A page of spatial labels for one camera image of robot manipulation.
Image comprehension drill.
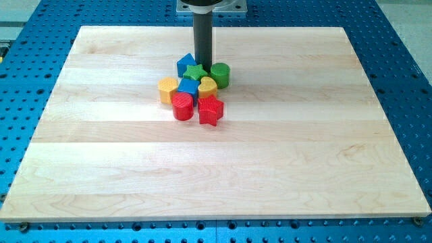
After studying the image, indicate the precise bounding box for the blue triangular block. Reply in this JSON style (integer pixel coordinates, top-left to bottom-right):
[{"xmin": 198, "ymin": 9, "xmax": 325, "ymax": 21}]
[{"xmin": 176, "ymin": 53, "xmax": 196, "ymax": 78}]

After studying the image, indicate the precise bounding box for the blue cube block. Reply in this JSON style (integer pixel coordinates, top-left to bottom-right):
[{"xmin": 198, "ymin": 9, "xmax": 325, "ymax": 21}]
[{"xmin": 178, "ymin": 78, "xmax": 200, "ymax": 106}]

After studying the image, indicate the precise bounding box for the green star block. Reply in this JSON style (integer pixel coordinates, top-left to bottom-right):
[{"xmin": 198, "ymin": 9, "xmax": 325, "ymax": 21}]
[{"xmin": 183, "ymin": 64, "xmax": 208, "ymax": 81}]

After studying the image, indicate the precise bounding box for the red cylinder block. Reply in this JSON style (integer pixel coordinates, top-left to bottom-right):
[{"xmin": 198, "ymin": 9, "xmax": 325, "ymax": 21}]
[{"xmin": 172, "ymin": 92, "xmax": 194, "ymax": 121}]

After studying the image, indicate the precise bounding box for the light wooden board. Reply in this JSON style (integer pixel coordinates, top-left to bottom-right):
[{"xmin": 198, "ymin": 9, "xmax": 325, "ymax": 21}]
[{"xmin": 1, "ymin": 26, "xmax": 431, "ymax": 222}]

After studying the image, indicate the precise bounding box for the red star block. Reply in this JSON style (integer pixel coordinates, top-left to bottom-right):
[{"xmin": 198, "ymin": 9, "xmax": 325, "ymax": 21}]
[{"xmin": 198, "ymin": 95, "xmax": 224, "ymax": 126}]

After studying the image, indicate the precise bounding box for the yellow hexagon block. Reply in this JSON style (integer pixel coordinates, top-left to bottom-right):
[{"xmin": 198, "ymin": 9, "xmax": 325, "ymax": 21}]
[{"xmin": 157, "ymin": 77, "xmax": 178, "ymax": 104}]

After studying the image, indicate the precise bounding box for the green cylinder block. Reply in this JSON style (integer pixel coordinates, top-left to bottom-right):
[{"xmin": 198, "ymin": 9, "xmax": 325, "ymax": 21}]
[{"xmin": 211, "ymin": 63, "xmax": 230, "ymax": 89}]

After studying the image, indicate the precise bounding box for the yellow heart block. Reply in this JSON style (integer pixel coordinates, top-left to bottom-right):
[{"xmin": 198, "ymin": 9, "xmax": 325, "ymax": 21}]
[{"xmin": 198, "ymin": 76, "xmax": 218, "ymax": 99}]

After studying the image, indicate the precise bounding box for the blue perforated metal table plate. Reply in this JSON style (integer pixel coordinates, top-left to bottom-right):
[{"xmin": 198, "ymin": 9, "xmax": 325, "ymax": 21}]
[{"xmin": 1, "ymin": 0, "xmax": 431, "ymax": 242}]

